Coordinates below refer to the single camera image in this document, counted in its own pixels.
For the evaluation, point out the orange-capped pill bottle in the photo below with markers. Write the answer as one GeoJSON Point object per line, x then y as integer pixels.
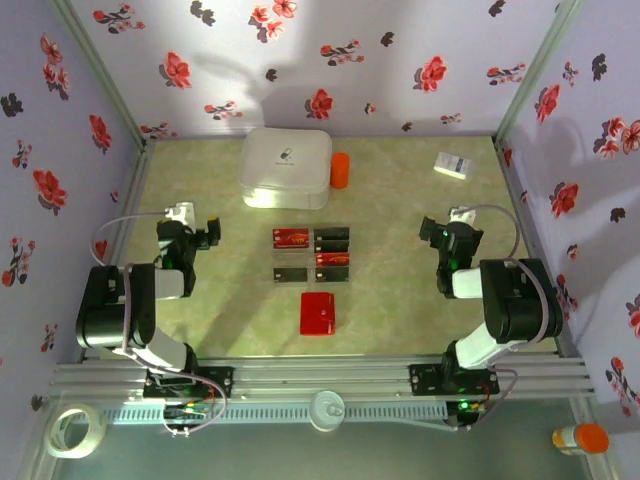
{"type": "Point", "coordinates": [592, 439]}

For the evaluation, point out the orange cylinder bottle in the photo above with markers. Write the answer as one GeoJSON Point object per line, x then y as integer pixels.
{"type": "Point", "coordinates": [340, 170]}

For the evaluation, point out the white round lid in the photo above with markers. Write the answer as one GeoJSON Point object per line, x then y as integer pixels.
{"type": "Point", "coordinates": [325, 412]}

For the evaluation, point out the white plastic box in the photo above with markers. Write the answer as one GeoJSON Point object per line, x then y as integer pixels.
{"type": "Point", "coordinates": [285, 170]}

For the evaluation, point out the aluminium side rail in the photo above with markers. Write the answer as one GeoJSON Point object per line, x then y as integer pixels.
{"type": "Point", "coordinates": [131, 200]}
{"type": "Point", "coordinates": [517, 200]}

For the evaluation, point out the small white box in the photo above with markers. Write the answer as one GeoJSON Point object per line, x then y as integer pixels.
{"type": "Point", "coordinates": [452, 165]}

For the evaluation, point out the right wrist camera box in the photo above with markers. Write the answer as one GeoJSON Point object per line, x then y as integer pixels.
{"type": "Point", "coordinates": [462, 216]}

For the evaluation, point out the red and black card packs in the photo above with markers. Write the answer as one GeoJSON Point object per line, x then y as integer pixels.
{"type": "Point", "coordinates": [290, 257]}

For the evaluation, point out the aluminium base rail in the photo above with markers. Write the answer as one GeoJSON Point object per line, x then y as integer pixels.
{"type": "Point", "coordinates": [325, 375]}

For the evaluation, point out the small electronics board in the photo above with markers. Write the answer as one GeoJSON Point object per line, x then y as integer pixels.
{"type": "Point", "coordinates": [465, 406]}
{"type": "Point", "coordinates": [187, 411]}

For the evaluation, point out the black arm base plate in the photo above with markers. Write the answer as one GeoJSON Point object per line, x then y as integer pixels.
{"type": "Point", "coordinates": [425, 380]}
{"type": "Point", "coordinates": [222, 382]}

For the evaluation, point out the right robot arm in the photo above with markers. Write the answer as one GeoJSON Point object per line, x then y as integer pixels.
{"type": "Point", "coordinates": [520, 300]}

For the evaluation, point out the aluminium frame post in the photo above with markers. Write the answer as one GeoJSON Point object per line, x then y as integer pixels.
{"type": "Point", "coordinates": [534, 75]}
{"type": "Point", "coordinates": [102, 75]}

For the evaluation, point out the red black-backed credit card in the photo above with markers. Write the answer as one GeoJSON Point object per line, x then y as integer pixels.
{"type": "Point", "coordinates": [332, 274]}
{"type": "Point", "coordinates": [332, 246]}
{"type": "Point", "coordinates": [291, 238]}
{"type": "Point", "coordinates": [331, 233]}
{"type": "Point", "coordinates": [290, 274]}
{"type": "Point", "coordinates": [332, 259]}

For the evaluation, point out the red card holder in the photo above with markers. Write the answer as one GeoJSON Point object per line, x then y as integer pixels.
{"type": "Point", "coordinates": [318, 314]}

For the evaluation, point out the clear tape roll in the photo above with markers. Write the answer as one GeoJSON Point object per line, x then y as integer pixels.
{"type": "Point", "coordinates": [100, 432]}

